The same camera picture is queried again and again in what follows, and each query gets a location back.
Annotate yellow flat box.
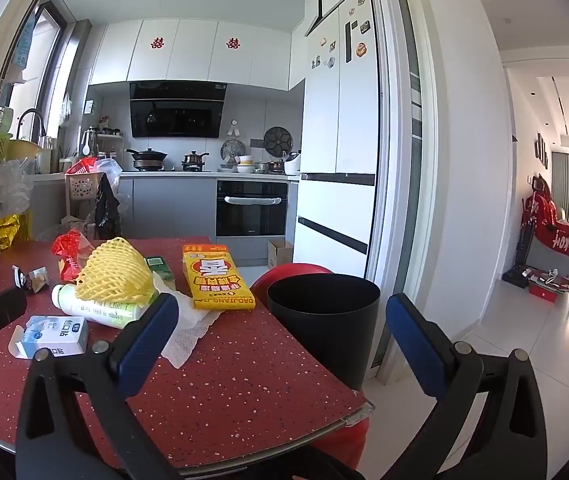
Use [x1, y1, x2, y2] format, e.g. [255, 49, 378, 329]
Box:
[182, 244, 256, 310]

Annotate red printed cloth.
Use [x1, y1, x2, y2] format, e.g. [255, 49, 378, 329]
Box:
[523, 175, 569, 262]

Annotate gold foil bag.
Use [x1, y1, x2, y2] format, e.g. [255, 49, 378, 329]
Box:
[0, 212, 31, 252]

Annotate black plastic bag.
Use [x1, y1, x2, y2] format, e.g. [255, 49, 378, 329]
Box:
[95, 172, 121, 240]

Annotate white bottle green label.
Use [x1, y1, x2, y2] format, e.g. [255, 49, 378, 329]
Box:
[51, 282, 151, 331]

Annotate black range hood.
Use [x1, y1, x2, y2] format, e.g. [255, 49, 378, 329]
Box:
[129, 81, 228, 139]

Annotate grey lower cabinets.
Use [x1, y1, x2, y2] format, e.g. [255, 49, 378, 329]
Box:
[117, 172, 300, 266]

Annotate clear plastic bag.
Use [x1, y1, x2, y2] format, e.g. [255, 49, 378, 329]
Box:
[0, 157, 34, 218]

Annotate yellow foam net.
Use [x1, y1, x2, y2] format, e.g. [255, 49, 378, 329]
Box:
[73, 237, 159, 307]

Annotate black wok with lid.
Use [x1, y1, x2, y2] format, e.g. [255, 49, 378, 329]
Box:
[125, 147, 168, 170]

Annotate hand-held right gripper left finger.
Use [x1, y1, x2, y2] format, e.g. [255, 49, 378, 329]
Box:
[16, 292, 200, 480]

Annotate kitchen faucet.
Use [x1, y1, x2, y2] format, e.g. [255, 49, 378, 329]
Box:
[16, 109, 48, 143]

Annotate yellow basket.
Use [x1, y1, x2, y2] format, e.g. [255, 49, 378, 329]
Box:
[0, 132, 42, 165]

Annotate black pot with lid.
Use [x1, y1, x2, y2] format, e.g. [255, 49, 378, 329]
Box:
[181, 150, 210, 171]

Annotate green white packet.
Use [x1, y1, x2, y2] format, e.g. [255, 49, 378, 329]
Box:
[144, 256, 176, 292]

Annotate red patterned basket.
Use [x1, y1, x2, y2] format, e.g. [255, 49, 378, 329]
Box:
[67, 157, 100, 177]

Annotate small brown snack wrapper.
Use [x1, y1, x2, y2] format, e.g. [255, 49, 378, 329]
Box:
[12, 265, 50, 294]

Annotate blue white small carton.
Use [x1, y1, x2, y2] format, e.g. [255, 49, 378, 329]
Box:
[8, 315, 89, 360]

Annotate white refrigerator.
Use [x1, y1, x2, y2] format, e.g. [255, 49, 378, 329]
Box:
[292, 0, 381, 277]

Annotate white upper cabinets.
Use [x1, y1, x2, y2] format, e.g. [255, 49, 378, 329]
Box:
[89, 19, 308, 92]

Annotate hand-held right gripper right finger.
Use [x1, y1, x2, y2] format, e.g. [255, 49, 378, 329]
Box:
[379, 292, 548, 480]

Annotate white plastic bag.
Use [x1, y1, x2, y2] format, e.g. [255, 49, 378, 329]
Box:
[95, 158, 123, 183]

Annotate black built-in oven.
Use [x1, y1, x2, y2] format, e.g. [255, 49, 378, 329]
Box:
[216, 180, 289, 237]

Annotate red box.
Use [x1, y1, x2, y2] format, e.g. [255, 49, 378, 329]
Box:
[529, 280, 560, 305]

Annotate white paper towel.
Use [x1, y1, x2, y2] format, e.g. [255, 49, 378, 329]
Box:
[152, 272, 225, 370]

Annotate black trash bin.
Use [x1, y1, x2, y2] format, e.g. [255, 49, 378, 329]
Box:
[267, 273, 381, 391]

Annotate group of fridge magnets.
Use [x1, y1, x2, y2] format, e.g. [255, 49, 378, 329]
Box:
[309, 7, 373, 71]

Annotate silver round rack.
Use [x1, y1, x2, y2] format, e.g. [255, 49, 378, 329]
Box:
[220, 139, 246, 165]

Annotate red round stool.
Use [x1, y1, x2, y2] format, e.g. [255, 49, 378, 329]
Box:
[249, 262, 335, 311]

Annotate white sliding door frame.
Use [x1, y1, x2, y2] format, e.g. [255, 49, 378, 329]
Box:
[365, 0, 443, 386]

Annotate cardboard box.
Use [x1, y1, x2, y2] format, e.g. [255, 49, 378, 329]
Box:
[267, 240, 294, 268]

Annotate dark round perforated rack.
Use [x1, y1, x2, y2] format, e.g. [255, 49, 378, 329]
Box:
[264, 126, 293, 157]

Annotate red crumpled wrapper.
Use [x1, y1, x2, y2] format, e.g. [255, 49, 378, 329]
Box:
[52, 230, 95, 282]

